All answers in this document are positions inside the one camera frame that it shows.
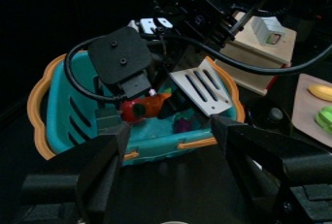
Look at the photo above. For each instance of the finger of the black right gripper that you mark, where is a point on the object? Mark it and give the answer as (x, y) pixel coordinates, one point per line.
(157, 68)
(173, 105)

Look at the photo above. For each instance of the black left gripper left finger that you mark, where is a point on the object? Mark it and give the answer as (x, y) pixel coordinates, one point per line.
(95, 169)

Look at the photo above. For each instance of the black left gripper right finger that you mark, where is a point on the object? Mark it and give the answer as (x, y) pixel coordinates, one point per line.
(268, 163)

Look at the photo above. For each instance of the orange toy carrot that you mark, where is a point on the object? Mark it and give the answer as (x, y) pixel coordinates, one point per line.
(152, 105)

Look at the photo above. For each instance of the purple toy eggplant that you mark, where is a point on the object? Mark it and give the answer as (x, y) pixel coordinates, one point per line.
(183, 126)

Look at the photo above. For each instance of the red toy tomato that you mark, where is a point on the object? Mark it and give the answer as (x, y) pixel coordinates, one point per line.
(127, 113)

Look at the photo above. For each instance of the black pot lid grey knob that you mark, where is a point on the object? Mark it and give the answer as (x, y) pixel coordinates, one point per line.
(274, 114)

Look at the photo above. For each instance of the white toy milk carton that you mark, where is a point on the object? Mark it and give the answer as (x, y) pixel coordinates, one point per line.
(268, 29)

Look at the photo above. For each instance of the wooden toy box red panel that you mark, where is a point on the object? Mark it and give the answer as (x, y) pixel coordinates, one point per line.
(254, 53)

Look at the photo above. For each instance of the green toy lettuce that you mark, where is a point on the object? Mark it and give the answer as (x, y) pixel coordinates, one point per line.
(324, 118)

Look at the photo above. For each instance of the teal basket with orange rim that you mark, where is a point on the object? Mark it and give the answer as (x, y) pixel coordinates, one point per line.
(64, 111)

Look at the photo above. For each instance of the yellow toy fruit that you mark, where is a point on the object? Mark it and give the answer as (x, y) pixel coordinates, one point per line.
(321, 92)

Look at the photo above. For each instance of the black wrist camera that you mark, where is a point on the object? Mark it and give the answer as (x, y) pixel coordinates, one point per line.
(116, 56)

